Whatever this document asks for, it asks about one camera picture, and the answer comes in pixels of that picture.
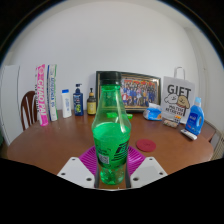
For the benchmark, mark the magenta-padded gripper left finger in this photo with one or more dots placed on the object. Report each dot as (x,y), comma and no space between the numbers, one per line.
(75,170)

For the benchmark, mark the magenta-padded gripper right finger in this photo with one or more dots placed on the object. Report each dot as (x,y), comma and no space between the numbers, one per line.
(148,170)

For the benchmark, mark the green plastic drink bottle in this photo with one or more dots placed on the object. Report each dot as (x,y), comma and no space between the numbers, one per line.
(111,136)

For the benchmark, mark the flat round red coaster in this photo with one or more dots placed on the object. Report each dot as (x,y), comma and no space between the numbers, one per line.
(146,145)

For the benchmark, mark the patterned small pouch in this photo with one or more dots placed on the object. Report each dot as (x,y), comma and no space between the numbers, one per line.
(170,123)

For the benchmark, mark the white remote control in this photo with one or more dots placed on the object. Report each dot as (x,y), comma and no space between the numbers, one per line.
(189,134)

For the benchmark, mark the blue tissue pack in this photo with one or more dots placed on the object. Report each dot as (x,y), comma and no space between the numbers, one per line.
(152,114)

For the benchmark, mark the small green block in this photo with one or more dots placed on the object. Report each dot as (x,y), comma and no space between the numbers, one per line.
(112,115)
(129,116)

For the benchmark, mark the puzzle cube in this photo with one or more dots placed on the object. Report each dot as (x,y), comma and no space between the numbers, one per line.
(177,119)

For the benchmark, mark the white bottle with blue cap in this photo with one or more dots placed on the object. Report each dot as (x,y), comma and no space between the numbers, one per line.
(66,105)

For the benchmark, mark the amber pump bottle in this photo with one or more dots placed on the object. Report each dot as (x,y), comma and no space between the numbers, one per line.
(91,106)

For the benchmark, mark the dark blue pump bottle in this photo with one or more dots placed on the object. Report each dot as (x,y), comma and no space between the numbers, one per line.
(78,103)

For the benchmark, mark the blue detergent bottle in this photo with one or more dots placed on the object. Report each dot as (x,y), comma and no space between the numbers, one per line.
(195,120)

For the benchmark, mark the framed group photo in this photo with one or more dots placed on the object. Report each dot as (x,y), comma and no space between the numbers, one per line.
(141,91)

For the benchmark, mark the white paper gift bag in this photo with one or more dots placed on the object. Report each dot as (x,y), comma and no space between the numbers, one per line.
(178,96)

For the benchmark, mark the long green-white carton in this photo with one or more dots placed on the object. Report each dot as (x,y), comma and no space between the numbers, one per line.
(52,93)

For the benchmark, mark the long pink carton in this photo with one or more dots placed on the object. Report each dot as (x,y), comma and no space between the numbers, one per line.
(41,96)

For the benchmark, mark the white flat panel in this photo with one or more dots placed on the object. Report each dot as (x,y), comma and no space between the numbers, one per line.
(10,103)

